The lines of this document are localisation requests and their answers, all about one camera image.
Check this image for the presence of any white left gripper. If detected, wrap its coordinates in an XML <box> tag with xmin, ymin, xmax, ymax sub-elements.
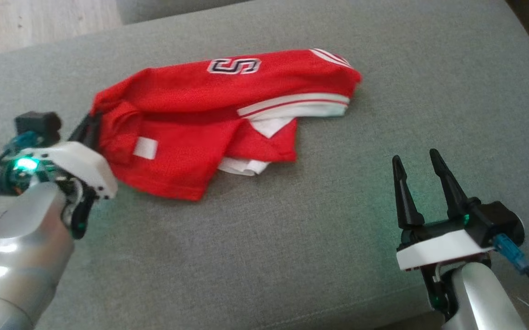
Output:
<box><xmin>39</xmin><ymin>112</ymin><xmax>118</xmax><ymax>240</ymax></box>

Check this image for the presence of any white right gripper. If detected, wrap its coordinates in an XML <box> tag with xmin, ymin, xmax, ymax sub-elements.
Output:
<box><xmin>392</xmin><ymin>148</ymin><xmax>494</xmax><ymax>321</ymax></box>

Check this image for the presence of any red jersey with white stripes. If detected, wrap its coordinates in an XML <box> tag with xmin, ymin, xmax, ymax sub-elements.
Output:
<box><xmin>91</xmin><ymin>48</ymin><xmax>362</xmax><ymax>201</ymax></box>

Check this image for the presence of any large grey sofa seat cushion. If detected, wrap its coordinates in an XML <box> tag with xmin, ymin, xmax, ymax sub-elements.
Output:
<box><xmin>0</xmin><ymin>0</ymin><xmax>529</xmax><ymax>330</ymax></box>

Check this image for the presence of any blue left camera connector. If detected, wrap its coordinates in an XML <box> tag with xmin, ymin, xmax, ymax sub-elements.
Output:
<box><xmin>10</xmin><ymin>132</ymin><xmax>40</xmax><ymax>150</ymax></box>

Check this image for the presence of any blue camera connector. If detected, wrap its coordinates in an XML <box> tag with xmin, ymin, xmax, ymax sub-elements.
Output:
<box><xmin>494</xmin><ymin>233</ymin><xmax>529</xmax><ymax>275</ymax></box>
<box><xmin>10</xmin><ymin>132</ymin><xmax>40</xmax><ymax>150</ymax></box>

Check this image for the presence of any blue right camera connector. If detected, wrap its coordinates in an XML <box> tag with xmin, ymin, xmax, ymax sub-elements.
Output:
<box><xmin>494</xmin><ymin>233</ymin><xmax>529</xmax><ymax>275</ymax></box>

